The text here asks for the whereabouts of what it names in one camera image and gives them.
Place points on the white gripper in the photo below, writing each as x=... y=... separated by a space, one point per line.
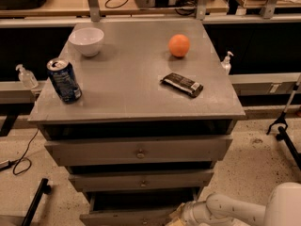
x=187 y=211

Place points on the grey bottom drawer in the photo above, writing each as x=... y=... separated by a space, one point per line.
x=136 y=208

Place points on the grey drawer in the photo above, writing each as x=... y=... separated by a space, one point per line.
x=136 y=208
x=116 y=181
x=113 y=151

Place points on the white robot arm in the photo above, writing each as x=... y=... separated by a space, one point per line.
x=282 y=209

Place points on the grey middle drawer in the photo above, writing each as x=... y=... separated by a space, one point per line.
x=116 y=181

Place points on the grey top drawer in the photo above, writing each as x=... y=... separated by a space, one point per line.
x=113 y=151

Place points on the grey wooden drawer cabinet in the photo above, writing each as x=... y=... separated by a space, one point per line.
x=123 y=96

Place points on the black snack bar wrapper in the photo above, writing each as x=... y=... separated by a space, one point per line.
x=183 y=84

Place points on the black stand leg left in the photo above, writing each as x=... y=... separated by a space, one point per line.
x=43 y=189

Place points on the right clear sanitizer bottle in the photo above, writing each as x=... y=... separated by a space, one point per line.
x=226 y=62

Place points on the clear sanitizer bottle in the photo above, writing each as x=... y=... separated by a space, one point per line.
x=26 y=77
x=226 y=62

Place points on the orange fruit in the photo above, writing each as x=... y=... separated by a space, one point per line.
x=179 y=45

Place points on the blue soda can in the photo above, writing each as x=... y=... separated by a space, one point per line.
x=63 y=79

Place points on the white ceramic bowl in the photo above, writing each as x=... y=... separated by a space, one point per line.
x=87 y=41

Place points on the left clear sanitizer bottle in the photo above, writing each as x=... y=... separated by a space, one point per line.
x=26 y=77

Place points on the wooden desk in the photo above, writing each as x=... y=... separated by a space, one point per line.
x=79 y=8

